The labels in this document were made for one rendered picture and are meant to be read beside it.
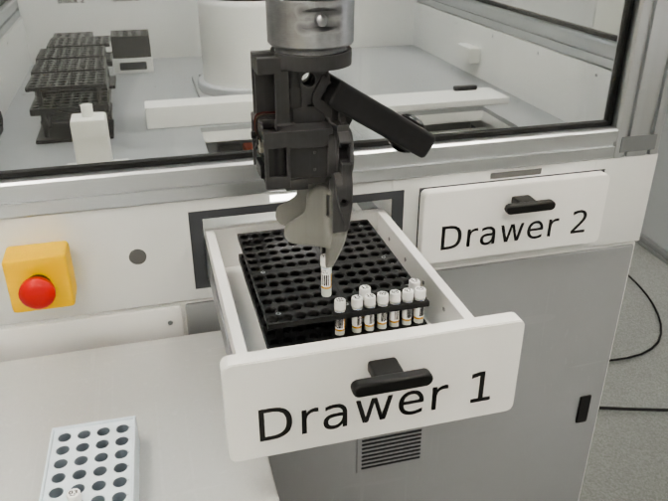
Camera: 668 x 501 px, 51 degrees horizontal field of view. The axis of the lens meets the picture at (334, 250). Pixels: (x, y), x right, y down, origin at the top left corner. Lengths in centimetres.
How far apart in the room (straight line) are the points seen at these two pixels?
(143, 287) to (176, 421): 21
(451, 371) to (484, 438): 61
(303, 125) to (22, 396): 49
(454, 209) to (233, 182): 31
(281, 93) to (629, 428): 166
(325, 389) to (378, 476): 61
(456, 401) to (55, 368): 51
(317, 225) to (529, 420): 75
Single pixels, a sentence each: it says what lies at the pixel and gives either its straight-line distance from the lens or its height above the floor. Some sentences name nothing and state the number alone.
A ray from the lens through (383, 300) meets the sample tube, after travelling 74.
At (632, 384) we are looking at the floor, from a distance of 228.
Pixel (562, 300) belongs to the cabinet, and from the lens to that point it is 118.
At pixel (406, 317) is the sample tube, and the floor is 88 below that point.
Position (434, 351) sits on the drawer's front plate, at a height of 91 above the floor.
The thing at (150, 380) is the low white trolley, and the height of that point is 76.
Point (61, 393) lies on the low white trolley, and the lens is 91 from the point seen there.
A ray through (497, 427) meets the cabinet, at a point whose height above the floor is 46.
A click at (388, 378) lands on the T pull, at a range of 62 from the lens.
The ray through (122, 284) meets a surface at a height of 84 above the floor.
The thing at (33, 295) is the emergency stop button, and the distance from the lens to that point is 88.
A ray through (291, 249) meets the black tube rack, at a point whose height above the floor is 90.
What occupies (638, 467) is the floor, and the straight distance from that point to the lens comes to 200.
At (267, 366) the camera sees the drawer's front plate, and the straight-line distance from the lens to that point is 62.
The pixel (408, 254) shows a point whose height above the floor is 89.
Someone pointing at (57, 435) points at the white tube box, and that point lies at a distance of 79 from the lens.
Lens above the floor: 129
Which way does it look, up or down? 27 degrees down
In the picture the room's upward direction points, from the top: straight up
